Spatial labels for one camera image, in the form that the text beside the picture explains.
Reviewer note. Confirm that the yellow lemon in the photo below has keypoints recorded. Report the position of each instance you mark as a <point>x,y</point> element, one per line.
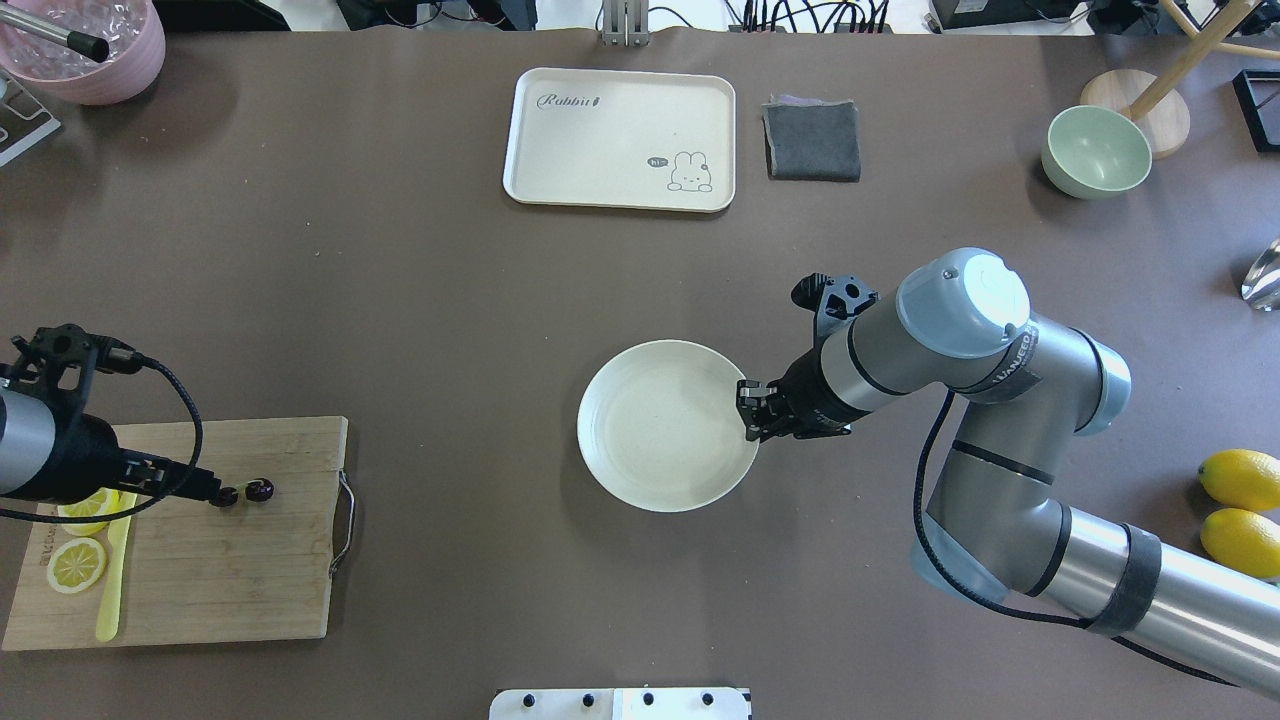
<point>1244,541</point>
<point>1241,478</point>

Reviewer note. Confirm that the dark grey folded cloth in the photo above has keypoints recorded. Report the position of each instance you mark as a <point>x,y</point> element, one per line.
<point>812,140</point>

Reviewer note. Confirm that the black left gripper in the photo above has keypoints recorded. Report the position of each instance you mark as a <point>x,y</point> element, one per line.
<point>78,457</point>

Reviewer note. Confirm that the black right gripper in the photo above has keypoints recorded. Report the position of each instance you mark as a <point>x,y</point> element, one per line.
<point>812,399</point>

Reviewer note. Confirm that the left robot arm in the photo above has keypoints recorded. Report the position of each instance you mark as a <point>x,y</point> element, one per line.
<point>28,436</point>

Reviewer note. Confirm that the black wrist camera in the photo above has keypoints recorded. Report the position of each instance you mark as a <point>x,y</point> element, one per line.
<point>835,301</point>
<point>57,363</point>

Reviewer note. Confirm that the yellow lemon right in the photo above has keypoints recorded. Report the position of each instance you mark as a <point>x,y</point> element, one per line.
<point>1241,478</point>

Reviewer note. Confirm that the dark red cherry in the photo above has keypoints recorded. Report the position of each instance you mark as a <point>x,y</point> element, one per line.
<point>227,496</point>
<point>259,490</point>

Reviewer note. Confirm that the metal muddler tool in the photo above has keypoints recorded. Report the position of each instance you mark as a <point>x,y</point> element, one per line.
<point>93,47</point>

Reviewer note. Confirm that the cream rabbit tray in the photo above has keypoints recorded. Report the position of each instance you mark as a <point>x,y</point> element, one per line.
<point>622,139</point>

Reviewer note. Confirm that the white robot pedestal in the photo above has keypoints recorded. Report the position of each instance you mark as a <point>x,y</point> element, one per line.
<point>690,702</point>

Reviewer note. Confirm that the aluminium frame post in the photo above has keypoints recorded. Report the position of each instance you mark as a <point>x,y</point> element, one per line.
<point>625,23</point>

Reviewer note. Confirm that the bamboo cutting board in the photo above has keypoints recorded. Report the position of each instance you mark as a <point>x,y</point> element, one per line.
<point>195,574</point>

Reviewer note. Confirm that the pink bowl with ice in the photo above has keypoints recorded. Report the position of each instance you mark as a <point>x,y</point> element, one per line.
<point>137,51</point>

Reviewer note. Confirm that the wooden glass stand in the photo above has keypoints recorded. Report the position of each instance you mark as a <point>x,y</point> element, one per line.
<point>1153,103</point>

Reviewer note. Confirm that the lemon half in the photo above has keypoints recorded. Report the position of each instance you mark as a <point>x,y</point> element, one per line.
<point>103,502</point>

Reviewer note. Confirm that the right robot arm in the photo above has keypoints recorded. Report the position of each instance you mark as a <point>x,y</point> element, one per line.
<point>991,526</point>

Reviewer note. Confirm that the green bowl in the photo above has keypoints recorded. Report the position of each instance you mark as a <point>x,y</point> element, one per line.
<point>1092,153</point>

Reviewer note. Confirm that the lemon slice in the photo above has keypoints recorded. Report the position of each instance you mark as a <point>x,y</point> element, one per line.
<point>76,565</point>

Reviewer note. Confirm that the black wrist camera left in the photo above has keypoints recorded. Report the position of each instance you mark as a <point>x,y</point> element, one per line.
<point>57,363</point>

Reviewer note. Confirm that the metal scoop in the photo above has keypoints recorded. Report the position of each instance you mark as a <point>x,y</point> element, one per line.
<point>1260,285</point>

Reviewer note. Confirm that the yellow lemon left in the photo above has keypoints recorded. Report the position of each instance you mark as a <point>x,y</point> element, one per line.
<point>1244,541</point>

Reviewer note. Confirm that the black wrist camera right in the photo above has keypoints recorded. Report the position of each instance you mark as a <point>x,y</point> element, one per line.
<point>835,301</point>

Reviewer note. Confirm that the yellow plastic knife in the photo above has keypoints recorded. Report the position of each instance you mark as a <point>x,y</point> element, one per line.
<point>110,606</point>

